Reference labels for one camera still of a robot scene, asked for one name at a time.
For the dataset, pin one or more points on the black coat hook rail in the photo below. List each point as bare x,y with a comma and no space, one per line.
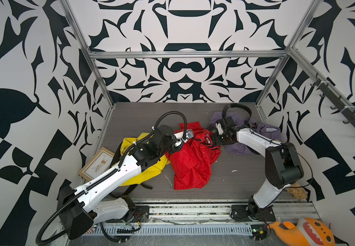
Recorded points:
339,102

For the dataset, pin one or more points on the red trousers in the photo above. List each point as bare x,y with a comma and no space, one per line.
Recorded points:
193,166

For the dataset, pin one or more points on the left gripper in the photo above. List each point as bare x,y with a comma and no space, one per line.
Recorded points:
171,149

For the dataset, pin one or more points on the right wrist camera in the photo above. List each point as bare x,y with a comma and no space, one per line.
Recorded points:
219,128

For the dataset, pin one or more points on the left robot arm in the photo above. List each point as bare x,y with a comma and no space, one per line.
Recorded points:
76,208

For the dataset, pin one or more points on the brown teddy bear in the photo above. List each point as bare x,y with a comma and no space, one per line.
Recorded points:
297,192

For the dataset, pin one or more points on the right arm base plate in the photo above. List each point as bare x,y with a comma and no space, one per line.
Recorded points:
245,212

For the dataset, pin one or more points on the orange monster plush toy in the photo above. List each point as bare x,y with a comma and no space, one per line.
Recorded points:
307,232

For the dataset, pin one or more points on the framed picture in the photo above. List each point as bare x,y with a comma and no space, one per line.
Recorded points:
97,165

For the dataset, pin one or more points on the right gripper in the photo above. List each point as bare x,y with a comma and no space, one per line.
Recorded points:
215,139

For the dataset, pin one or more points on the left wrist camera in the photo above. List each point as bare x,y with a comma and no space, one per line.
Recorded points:
181,137

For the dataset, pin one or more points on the purple trousers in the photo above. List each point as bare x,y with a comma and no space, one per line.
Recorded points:
254,140

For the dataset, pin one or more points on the white cable duct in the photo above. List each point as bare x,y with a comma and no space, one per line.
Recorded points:
180,230

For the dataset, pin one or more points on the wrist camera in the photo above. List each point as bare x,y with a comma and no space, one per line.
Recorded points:
219,128
181,137

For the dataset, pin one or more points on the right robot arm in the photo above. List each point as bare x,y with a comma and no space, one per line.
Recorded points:
282,164

